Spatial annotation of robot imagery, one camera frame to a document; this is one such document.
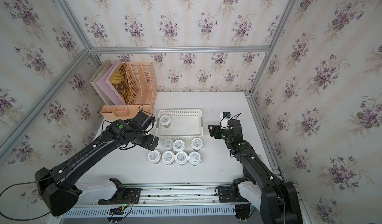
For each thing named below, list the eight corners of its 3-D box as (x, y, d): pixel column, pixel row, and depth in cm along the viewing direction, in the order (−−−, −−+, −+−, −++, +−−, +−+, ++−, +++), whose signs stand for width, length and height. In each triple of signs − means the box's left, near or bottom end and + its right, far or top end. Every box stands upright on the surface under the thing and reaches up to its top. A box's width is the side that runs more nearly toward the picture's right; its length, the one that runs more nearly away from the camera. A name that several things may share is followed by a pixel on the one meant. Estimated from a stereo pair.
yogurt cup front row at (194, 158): (188, 166, 83) (188, 162, 78) (188, 155, 87) (188, 151, 82) (200, 166, 83) (201, 162, 78) (200, 155, 87) (200, 151, 83)
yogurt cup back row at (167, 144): (162, 151, 90) (161, 148, 86) (164, 142, 94) (162, 138, 90) (172, 151, 90) (172, 148, 86) (173, 142, 94) (172, 138, 90)
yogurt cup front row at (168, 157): (162, 166, 85) (160, 161, 79) (164, 156, 89) (162, 151, 83) (174, 166, 85) (173, 162, 79) (175, 156, 89) (174, 151, 83)
